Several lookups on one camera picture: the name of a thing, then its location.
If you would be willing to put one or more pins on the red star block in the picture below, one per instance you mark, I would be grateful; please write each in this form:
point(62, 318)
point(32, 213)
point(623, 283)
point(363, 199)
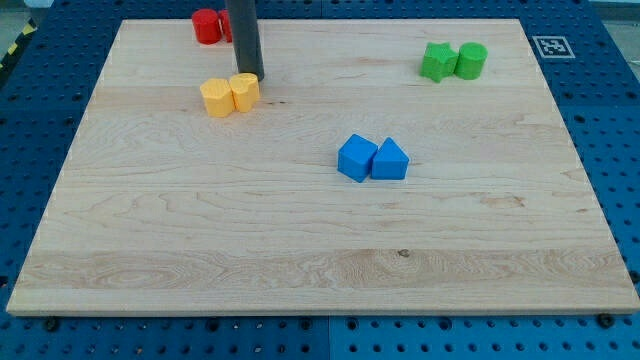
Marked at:
point(225, 25)

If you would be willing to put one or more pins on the blue cube block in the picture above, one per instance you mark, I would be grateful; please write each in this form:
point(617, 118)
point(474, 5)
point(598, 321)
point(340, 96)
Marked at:
point(355, 157)

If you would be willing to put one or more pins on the yellow black hazard tape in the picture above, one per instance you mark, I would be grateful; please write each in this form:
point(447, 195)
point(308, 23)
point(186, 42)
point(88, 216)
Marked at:
point(17, 48)

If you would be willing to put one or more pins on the green cylinder block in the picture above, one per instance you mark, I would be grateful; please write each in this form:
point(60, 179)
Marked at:
point(471, 59)

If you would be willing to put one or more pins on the blue triangle block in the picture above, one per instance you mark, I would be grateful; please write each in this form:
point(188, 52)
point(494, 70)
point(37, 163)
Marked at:
point(390, 162)

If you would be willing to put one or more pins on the yellow heart block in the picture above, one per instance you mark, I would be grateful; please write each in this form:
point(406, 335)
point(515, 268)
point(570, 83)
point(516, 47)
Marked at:
point(245, 91)

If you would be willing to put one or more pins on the green star block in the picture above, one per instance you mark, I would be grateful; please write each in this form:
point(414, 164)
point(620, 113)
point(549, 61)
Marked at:
point(439, 61)

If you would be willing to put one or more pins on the yellow hexagon block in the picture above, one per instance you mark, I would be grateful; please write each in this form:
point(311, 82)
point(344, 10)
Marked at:
point(217, 97)

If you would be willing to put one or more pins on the red cylinder block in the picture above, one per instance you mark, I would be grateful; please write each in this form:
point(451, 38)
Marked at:
point(206, 26)

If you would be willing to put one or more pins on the light wooden board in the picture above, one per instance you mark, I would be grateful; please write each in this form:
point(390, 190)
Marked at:
point(161, 210)

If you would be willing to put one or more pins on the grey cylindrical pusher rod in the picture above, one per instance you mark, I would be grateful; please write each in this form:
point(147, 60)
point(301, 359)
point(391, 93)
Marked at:
point(245, 36)

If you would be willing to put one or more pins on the white fiducial marker tag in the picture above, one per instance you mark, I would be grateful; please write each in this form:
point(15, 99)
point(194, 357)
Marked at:
point(553, 47)

